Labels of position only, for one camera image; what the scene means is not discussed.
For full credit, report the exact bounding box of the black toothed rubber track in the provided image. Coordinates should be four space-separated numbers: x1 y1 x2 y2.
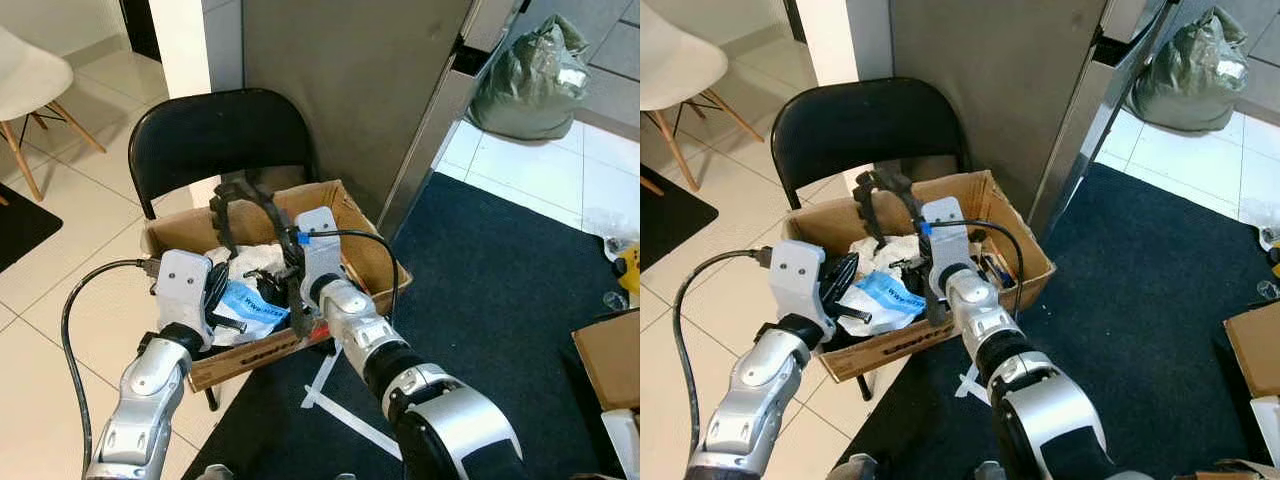
855 168 951 326
210 172 307 313

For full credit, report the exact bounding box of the blue white plastic packet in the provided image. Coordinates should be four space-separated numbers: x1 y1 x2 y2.
213 280 293 346
838 270 936 336

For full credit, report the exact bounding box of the clear plastic bag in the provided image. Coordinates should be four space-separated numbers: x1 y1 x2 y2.
590 205 640 251
1240 195 1280 251

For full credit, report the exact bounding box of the white tape strip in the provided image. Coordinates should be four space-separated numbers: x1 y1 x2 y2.
955 365 991 406
300 345 403 463

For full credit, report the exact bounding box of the light blue right wrist camera mount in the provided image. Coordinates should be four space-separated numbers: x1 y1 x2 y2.
293 207 348 309
918 196 973 301

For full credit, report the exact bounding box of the light blue left wrist camera mount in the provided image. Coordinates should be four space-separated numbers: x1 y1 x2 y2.
155 249 214 351
768 239 838 343

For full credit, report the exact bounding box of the white plastic container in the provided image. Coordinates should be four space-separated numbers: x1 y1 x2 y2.
600 408 640 480
1250 395 1280 466

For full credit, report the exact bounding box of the large open cardboard box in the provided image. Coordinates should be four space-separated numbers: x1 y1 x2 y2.
783 170 1057 384
142 180 413 394

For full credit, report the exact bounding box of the dark blue carpet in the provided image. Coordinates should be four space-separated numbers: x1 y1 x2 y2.
185 172 640 480
835 162 1280 480

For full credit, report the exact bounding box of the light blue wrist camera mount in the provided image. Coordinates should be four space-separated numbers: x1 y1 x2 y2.
768 239 838 343
918 196 973 301
155 249 214 351
293 207 348 309

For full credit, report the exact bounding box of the white chair with wooden legs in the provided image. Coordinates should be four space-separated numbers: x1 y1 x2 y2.
640 0 766 193
0 25 108 203

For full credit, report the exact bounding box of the small cardboard box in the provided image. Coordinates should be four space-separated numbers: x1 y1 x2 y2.
1225 303 1280 399
572 310 640 413

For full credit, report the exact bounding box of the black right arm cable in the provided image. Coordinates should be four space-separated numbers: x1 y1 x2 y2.
305 228 401 326
930 218 1026 301

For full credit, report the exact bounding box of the green rubbish bag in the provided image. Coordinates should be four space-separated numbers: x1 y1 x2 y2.
467 14 593 141
1130 5 1251 134

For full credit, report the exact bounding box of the grey metal door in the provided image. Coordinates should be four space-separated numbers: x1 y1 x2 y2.
888 0 1181 241
243 0 526 241

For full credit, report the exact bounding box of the black floor mat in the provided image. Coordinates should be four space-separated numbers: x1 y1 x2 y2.
0 183 64 273
640 165 719 271

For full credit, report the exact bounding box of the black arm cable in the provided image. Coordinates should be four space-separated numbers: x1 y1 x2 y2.
305 228 401 326
60 258 161 471
930 218 1026 301
672 248 776 451

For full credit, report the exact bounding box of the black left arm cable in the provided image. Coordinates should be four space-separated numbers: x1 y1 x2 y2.
60 258 161 471
672 248 776 451

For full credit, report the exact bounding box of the white crumpled paper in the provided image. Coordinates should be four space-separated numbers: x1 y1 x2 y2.
205 243 286 286
848 235 926 276

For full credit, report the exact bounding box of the black folding chair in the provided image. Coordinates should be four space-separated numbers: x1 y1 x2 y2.
770 78 969 401
128 88 323 411

